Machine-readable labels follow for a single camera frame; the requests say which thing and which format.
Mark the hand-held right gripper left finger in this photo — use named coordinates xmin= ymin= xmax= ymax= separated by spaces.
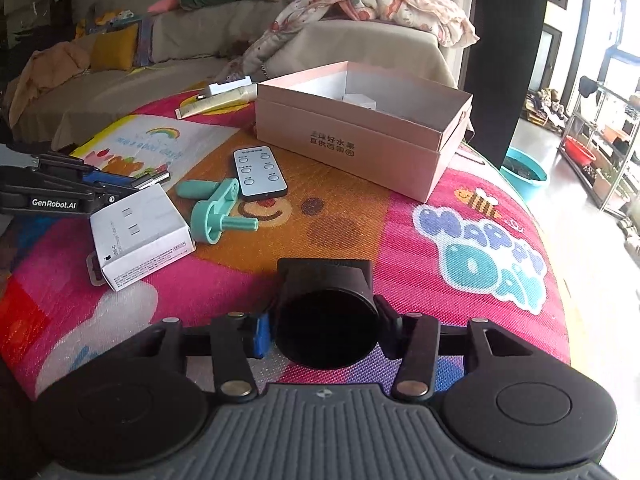
xmin=120 ymin=310 xmax=274 ymax=404

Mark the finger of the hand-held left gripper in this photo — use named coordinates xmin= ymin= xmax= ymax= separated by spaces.
xmin=37 ymin=154 xmax=155 ymax=186
xmin=75 ymin=186 xmax=141 ymax=207

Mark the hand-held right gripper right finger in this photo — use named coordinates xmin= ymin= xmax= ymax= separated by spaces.
xmin=374 ymin=295 xmax=540 ymax=404

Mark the white cardboard charger box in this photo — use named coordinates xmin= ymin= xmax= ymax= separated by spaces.
xmin=87 ymin=183 xmax=197 ymax=292

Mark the black cylindrical cap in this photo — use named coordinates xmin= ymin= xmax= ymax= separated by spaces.
xmin=274 ymin=257 xmax=382 ymax=367

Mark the grey remote control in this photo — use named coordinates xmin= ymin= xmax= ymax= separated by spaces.
xmin=233 ymin=145 xmax=290 ymax=202

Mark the pink cardboard box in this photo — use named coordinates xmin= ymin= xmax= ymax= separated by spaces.
xmin=254 ymin=60 xmax=475 ymax=203

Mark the colourful printed play mat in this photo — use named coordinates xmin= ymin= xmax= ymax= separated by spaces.
xmin=0 ymin=82 xmax=573 ymax=401

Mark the orange cloth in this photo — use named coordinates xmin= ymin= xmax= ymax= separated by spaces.
xmin=10 ymin=40 xmax=93 ymax=126

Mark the yellow cushion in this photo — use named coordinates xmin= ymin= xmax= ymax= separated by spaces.
xmin=90 ymin=25 xmax=140 ymax=72

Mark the cream tube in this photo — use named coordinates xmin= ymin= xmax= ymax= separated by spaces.
xmin=175 ymin=84 xmax=258 ymax=120

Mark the white rectangular device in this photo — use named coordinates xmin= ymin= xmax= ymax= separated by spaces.
xmin=196 ymin=76 xmax=254 ymax=100

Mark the beige sofa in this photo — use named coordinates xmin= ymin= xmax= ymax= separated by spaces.
xmin=5 ymin=0 xmax=471 ymax=151

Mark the dark cabinet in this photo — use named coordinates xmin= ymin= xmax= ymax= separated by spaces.
xmin=0 ymin=0 xmax=68 ymax=48

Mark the teal basin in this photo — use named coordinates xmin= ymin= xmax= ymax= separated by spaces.
xmin=500 ymin=146 xmax=550 ymax=202

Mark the small white box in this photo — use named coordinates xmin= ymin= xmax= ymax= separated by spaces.
xmin=342 ymin=92 xmax=378 ymax=112

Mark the red basin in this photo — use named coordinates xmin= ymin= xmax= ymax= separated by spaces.
xmin=564 ymin=135 xmax=598 ymax=164

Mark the metal rack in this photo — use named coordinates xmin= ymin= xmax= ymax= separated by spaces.
xmin=565 ymin=75 xmax=640 ymax=219

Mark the pink floral blanket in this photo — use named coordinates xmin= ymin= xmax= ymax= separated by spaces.
xmin=220 ymin=0 xmax=481 ymax=86

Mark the teal plastic crank handle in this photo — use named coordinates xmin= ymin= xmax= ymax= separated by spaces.
xmin=175 ymin=178 xmax=260 ymax=246

